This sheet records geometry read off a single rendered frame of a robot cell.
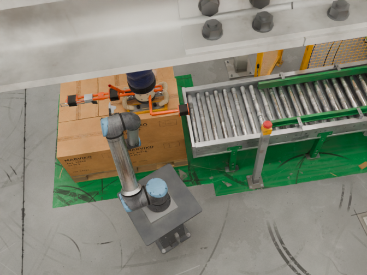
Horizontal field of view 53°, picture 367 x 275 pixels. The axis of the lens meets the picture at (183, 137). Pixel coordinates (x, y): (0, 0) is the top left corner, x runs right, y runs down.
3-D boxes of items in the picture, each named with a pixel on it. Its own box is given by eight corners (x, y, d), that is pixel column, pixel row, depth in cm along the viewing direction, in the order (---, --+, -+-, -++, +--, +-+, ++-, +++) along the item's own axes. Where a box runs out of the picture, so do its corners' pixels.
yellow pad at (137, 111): (166, 101, 314) (165, 97, 309) (167, 110, 308) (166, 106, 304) (127, 106, 314) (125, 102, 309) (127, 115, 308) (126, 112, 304)
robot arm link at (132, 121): (137, 105, 236) (137, 135, 300) (118, 110, 234) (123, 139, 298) (143, 121, 233) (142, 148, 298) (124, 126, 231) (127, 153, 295)
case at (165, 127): (179, 105, 360) (176, 78, 326) (184, 139, 339) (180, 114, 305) (119, 113, 360) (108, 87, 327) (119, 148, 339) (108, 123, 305)
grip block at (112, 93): (119, 91, 310) (118, 87, 305) (120, 100, 305) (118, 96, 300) (110, 93, 310) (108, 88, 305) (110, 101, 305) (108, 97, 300)
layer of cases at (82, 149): (175, 84, 427) (171, 60, 393) (187, 158, 374) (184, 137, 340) (72, 100, 425) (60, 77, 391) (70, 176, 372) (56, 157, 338)
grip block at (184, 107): (188, 106, 295) (187, 102, 291) (189, 115, 291) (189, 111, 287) (177, 108, 295) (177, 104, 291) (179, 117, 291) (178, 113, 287)
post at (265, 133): (257, 177, 372) (270, 122, 288) (259, 183, 369) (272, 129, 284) (250, 178, 372) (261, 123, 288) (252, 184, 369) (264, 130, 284)
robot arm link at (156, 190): (170, 201, 274) (170, 191, 259) (149, 209, 270) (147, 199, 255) (164, 183, 281) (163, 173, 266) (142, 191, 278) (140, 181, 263)
